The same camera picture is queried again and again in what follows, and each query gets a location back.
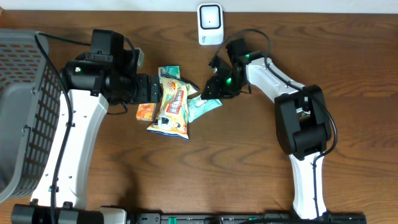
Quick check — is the teal wet wipes pack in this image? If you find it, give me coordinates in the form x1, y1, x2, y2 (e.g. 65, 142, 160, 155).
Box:
187, 95, 223, 123

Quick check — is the white barcode scanner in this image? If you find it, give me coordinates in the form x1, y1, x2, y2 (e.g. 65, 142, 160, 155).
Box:
197, 3, 224, 45

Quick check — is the grey plastic shopping basket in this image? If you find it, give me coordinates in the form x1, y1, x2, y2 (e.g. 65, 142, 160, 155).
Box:
1, 29, 62, 201

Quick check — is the orange tissue pack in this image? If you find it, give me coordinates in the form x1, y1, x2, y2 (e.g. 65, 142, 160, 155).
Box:
136, 103, 156, 121

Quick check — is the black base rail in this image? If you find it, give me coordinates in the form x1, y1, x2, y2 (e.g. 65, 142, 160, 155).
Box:
127, 213, 367, 224

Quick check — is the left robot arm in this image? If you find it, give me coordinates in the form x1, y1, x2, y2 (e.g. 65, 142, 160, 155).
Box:
1, 29, 161, 223

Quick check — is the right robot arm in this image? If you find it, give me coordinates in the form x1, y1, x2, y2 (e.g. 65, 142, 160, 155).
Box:
201, 39, 336, 220

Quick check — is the yellow snack bag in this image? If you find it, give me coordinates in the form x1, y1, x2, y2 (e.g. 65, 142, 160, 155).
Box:
147, 76, 198, 141

